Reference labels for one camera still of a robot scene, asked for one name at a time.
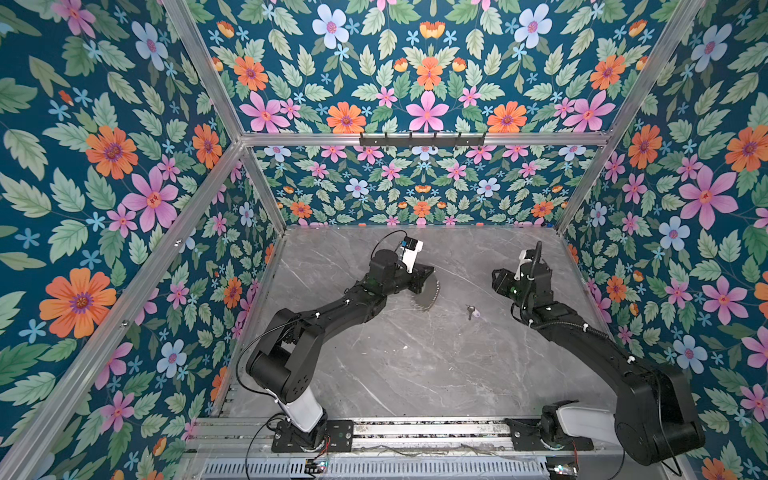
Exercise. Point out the black hook rack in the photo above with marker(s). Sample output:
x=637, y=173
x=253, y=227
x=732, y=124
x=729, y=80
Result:
x=407, y=140

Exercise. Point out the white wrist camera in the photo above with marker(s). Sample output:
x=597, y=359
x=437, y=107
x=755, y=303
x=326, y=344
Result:
x=525, y=257
x=411, y=247

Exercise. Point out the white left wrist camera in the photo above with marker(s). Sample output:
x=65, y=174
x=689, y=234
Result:
x=411, y=247

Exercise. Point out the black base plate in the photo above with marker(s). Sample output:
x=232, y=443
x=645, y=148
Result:
x=328, y=436
x=527, y=435

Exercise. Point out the white perforated cable duct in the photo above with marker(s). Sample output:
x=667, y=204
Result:
x=376, y=468

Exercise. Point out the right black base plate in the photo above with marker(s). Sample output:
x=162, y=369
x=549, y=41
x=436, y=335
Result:
x=527, y=435

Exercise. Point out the red keyring with metal rings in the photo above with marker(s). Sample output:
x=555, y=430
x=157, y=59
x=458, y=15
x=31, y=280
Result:
x=426, y=298

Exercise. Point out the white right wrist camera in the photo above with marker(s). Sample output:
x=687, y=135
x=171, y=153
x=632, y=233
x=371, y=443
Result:
x=525, y=257

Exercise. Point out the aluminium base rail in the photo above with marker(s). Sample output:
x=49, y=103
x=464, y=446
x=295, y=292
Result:
x=404, y=434

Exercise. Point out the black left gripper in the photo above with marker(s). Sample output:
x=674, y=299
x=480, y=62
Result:
x=418, y=276

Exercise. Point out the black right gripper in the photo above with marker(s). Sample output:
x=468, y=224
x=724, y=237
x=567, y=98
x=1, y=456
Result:
x=501, y=283

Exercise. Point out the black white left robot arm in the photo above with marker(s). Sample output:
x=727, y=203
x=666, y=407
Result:
x=285, y=357

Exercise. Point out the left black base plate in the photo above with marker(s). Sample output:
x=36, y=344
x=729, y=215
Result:
x=328, y=436

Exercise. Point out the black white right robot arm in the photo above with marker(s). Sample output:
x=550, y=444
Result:
x=655, y=416

